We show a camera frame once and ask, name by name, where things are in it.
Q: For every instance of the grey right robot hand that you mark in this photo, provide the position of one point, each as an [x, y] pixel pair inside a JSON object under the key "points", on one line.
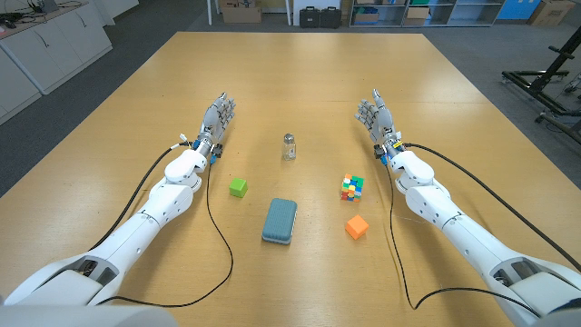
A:
{"points": [[380, 119]]}

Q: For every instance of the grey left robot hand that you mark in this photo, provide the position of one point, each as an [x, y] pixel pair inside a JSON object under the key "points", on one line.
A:
{"points": [[217, 119]]}

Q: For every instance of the green magnetic block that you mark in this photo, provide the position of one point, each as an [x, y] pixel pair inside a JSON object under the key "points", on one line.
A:
{"points": [[238, 187]]}

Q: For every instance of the orange magnetic block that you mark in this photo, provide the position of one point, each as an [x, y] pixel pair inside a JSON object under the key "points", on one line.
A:
{"points": [[357, 226]]}

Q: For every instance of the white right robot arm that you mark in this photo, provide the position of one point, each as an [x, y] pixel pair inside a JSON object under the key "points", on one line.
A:
{"points": [[454, 222]]}

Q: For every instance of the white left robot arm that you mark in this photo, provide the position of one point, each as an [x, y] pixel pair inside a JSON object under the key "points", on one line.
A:
{"points": [[136, 231]]}

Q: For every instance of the multicoloured rubiks cube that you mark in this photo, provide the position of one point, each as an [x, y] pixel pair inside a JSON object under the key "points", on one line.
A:
{"points": [[352, 188]]}

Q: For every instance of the glass salt shaker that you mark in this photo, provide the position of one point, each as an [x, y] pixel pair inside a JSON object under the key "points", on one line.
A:
{"points": [[289, 149]]}

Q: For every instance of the large cardboard box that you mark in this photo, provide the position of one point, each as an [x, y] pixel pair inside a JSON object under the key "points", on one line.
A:
{"points": [[240, 14]]}

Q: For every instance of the small cardboard box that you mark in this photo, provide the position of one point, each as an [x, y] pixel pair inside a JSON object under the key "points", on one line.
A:
{"points": [[415, 16]]}

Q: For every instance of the black hard case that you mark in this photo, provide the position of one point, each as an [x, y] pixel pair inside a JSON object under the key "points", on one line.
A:
{"points": [[310, 18], [331, 18]]}

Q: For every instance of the blue-grey sponge block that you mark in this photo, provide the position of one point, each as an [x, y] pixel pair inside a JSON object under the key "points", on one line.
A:
{"points": [[279, 221]]}

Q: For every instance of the white shelf unit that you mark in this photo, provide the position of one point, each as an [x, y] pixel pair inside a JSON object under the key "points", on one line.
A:
{"points": [[467, 23]]}

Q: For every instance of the blue panel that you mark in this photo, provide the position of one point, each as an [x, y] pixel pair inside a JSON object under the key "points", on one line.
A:
{"points": [[517, 9]]}

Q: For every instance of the white cabinet row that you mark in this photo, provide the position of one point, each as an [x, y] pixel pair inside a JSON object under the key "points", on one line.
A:
{"points": [[45, 50]]}

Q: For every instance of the black metal stand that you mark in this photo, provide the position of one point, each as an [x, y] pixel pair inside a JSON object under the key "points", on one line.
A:
{"points": [[558, 60]]}

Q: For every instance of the printed cardboard box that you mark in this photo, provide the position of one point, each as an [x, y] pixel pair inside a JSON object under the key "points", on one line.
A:
{"points": [[551, 12]]}

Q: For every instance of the grey desktop device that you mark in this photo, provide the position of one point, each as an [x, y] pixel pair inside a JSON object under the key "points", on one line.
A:
{"points": [[47, 5]]}

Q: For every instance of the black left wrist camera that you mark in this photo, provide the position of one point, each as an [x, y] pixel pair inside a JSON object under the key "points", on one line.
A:
{"points": [[217, 151]]}

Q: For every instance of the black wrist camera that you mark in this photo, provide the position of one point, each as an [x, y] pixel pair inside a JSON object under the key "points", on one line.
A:
{"points": [[217, 151], [379, 151]]}

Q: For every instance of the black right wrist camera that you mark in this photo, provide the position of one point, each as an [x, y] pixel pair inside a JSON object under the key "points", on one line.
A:
{"points": [[379, 151]]}

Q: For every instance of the white table frame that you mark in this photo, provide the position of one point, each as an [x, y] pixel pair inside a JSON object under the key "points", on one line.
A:
{"points": [[210, 13]]}

